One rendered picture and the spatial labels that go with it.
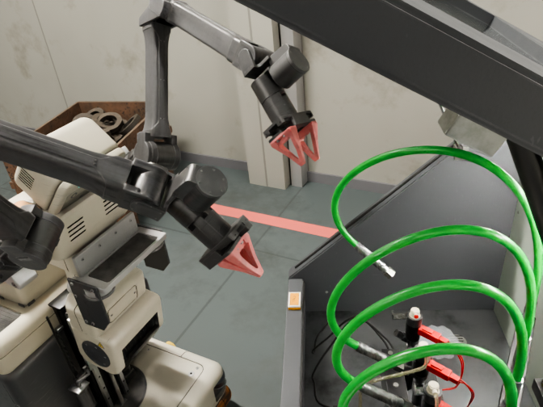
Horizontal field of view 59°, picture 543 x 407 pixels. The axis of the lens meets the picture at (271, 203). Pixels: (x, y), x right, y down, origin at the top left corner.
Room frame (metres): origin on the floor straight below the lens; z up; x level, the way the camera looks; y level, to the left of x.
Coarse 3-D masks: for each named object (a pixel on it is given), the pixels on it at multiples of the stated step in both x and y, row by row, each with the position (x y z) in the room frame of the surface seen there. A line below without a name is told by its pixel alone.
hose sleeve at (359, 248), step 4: (360, 244) 0.77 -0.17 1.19; (356, 248) 0.76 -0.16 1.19; (360, 248) 0.76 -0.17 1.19; (364, 248) 0.76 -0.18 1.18; (360, 252) 0.76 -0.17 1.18; (364, 252) 0.76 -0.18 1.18; (368, 252) 0.76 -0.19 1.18; (364, 256) 0.76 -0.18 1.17; (380, 260) 0.75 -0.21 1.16; (376, 264) 0.74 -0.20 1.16; (380, 264) 0.74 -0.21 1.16; (384, 264) 0.74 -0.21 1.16; (380, 268) 0.74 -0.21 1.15; (384, 268) 0.74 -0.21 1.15; (388, 268) 0.74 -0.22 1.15; (384, 272) 0.73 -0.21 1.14
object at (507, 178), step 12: (384, 156) 0.74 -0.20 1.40; (396, 156) 0.73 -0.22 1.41; (456, 156) 0.68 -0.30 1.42; (468, 156) 0.67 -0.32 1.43; (480, 156) 0.66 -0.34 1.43; (360, 168) 0.76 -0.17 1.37; (492, 168) 0.65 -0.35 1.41; (348, 180) 0.78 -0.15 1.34; (504, 180) 0.64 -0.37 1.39; (336, 192) 0.79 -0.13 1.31; (516, 192) 0.62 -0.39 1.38; (336, 204) 0.79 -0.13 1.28; (336, 216) 0.79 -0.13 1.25; (528, 216) 0.61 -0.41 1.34; (348, 240) 0.78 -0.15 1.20; (540, 240) 0.60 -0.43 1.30; (540, 252) 0.60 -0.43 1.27; (540, 264) 0.59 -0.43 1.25; (540, 276) 0.59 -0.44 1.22
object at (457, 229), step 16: (464, 224) 0.54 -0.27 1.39; (400, 240) 0.55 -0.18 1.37; (416, 240) 0.54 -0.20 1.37; (496, 240) 0.53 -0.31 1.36; (368, 256) 0.55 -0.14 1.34; (384, 256) 0.55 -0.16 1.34; (352, 272) 0.55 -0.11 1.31; (528, 272) 0.52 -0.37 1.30; (336, 288) 0.56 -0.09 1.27; (528, 288) 0.52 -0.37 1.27; (336, 304) 0.56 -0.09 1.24; (528, 304) 0.52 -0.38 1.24; (528, 320) 0.52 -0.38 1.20; (336, 336) 0.56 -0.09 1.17; (528, 336) 0.52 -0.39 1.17; (368, 352) 0.55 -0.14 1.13; (400, 368) 0.54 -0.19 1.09
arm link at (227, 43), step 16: (160, 0) 1.29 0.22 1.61; (160, 16) 1.27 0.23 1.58; (176, 16) 1.27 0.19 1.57; (192, 16) 1.22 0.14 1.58; (192, 32) 1.20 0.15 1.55; (208, 32) 1.15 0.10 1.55; (224, 32) 1.11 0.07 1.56; (224, 48) 1.08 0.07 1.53; (240, 48) 1.04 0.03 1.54; (256, 48) 1.01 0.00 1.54; (256, 64) 0.99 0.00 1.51
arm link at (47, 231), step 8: (32, 224) 0.83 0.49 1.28; (40, 224) 0.84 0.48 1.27; (48, 224) 0.84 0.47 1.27; (32, 232) 0.82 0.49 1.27; (40, 232) 0.82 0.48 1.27; (48, 232) 0.83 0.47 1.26; (56, 232) 0.84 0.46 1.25; (32, 240) 0.80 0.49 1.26; (40, 240) 0.81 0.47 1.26; (48, 240) 0.82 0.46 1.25; (56, 240) 0.84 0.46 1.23; (48, 248) 0.81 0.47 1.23
